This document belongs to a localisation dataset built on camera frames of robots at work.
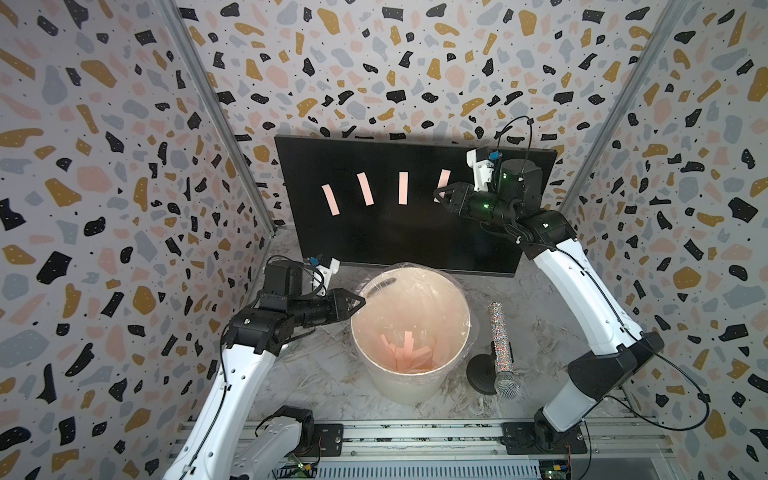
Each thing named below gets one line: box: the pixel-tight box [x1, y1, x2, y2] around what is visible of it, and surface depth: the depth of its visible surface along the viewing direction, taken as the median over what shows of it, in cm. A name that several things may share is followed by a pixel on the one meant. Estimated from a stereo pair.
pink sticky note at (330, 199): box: [321, 183, 340, 217], surface depth 73 cm
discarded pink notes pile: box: [380, 331, 435, 371], surface depth 81 cm
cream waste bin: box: [351, 266, 471, 405], surface depth 76 cm
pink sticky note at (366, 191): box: [356, 172, 375, 206], surface depth 71 cm
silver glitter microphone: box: [488, 302, 521, 400], surface depth 69 cm
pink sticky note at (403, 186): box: [398, 172, 409, 205], surface depth 70 cm
